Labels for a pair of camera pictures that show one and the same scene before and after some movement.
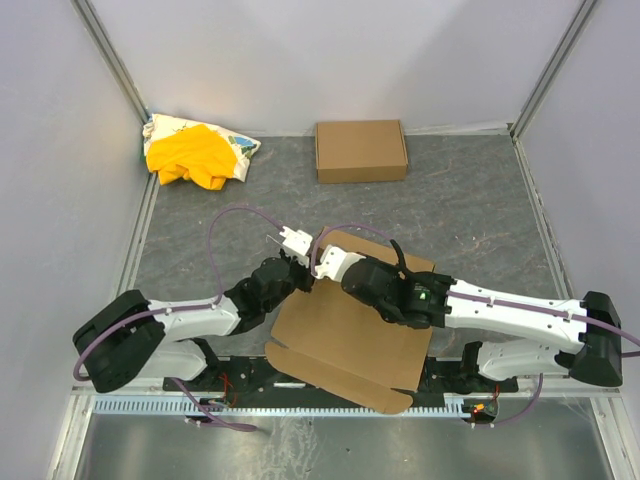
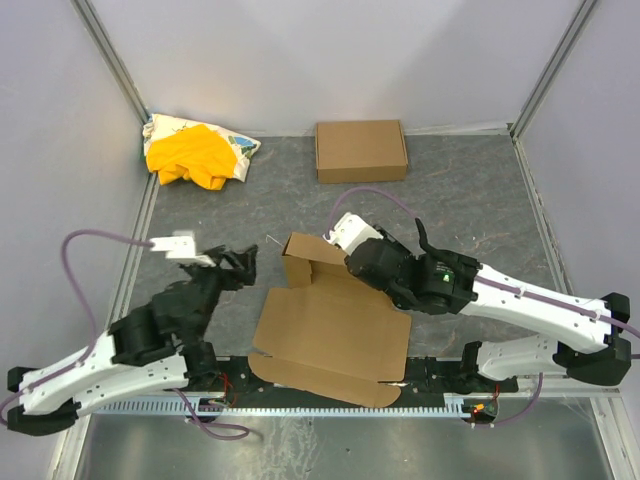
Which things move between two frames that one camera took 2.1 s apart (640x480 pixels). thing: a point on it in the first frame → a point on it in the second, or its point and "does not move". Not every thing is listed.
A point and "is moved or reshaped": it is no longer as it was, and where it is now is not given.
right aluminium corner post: [551, 69] does not move
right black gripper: [347, 282] → [357, 262]
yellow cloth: [192, 152] does not move
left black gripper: [302, 270] → [232, 265]
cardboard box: [329, 336] is moved or reshaped
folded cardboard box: [360, 151] does not move
